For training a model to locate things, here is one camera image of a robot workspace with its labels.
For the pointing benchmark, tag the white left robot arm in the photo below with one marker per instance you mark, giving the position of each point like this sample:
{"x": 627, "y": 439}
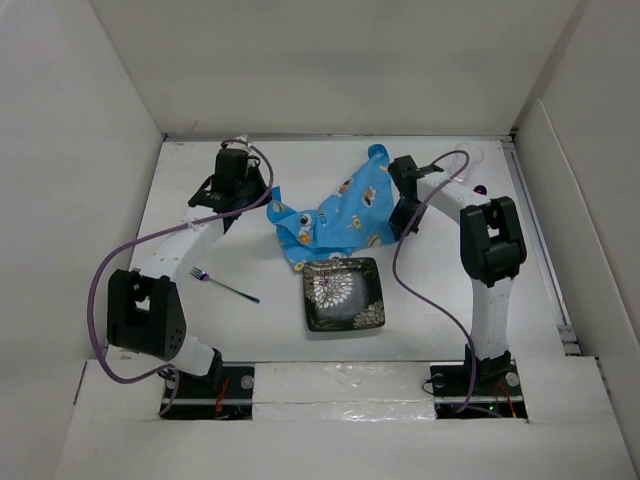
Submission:
{"x": 144, "y": 309}

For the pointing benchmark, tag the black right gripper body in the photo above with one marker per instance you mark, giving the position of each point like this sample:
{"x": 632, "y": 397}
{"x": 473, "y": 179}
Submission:
{"x": 403, "y": 212}

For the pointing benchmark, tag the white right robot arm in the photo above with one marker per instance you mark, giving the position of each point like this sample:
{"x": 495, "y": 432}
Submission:
{"x": 491, "y": 245}

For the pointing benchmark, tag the black floral square plate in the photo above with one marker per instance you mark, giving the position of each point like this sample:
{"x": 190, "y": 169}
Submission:
{"x": 342, "y": 295}

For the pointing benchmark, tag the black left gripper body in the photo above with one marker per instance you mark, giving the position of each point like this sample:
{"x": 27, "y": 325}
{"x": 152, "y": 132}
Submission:
{"x": 253, "y": 187}

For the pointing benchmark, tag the iridescent metal fork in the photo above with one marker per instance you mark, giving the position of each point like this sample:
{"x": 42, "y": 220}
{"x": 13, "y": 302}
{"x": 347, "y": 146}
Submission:
{"x": 203, "y": 276}

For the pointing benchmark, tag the purple metal spoon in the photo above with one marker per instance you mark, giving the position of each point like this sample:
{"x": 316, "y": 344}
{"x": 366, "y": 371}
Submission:
{"x": 480, "y": 190}

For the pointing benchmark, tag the blue patterned cloth napkin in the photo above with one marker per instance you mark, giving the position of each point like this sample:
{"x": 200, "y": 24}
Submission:
{"x": 354, "y": 217}

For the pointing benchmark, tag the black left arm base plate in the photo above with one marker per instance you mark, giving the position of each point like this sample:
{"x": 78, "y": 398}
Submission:
{"x": 230, "y": 399}

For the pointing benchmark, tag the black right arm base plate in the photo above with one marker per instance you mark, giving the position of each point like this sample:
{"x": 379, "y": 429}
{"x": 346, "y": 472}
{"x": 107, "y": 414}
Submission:
{"x": 498, "y": 397}

